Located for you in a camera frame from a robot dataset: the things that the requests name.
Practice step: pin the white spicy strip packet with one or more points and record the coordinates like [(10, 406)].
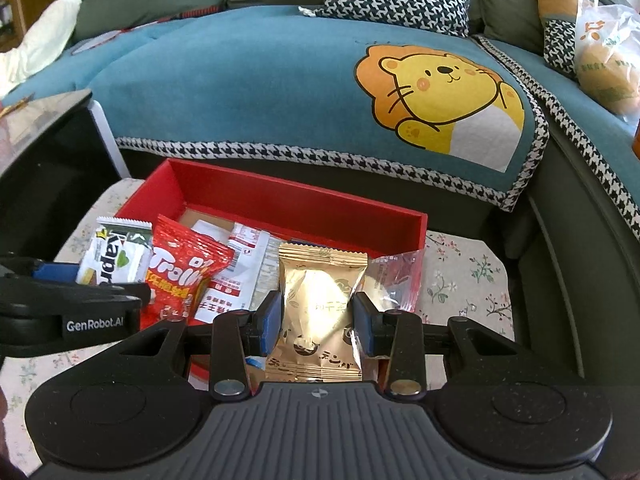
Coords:
[(207, 232)]

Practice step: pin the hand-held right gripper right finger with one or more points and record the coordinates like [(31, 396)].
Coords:
[(362, 326)]

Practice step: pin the teal lion print sofa cover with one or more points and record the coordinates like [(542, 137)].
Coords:
[(250, 85)]

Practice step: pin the plastic bag of bread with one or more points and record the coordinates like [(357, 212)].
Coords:
[(605, 60)]

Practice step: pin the cream cloth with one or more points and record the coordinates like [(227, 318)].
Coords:
[(40, 45)]

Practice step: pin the black glossy side table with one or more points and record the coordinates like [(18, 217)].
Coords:
[(50, 160)]

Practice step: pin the teal houndstooth edged sofa cover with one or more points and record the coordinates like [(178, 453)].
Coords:
[(575, 105)]

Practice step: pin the gold foil snack packet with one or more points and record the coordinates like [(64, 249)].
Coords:
[(315, 280)]

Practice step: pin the small houndstooth orange cushion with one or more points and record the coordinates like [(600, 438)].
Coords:
[(560, 45)]

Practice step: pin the green sofa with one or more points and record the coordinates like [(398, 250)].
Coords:
[(560, 260)]

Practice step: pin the red white striped snack packet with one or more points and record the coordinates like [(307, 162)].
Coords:
[(235, 275)]

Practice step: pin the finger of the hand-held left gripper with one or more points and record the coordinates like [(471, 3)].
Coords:
[(55, 273), (125, 292)]

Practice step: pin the red candy packet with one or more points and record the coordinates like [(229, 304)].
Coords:
[(175, 270)]

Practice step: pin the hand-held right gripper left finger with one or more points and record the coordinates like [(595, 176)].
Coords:
[(272, 322)]

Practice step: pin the red cardboard box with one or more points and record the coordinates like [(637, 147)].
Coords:
[(300, 205)]

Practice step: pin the wooden cabinet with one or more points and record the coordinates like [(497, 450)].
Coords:
[(10, 10)]

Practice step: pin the green white wafer packet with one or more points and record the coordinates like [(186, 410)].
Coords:
[(112, 260)]

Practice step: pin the clear pale bun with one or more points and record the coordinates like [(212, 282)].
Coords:
[(395, 280)]

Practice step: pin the floral tablecloth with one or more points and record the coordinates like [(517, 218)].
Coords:
[(465, 280)]

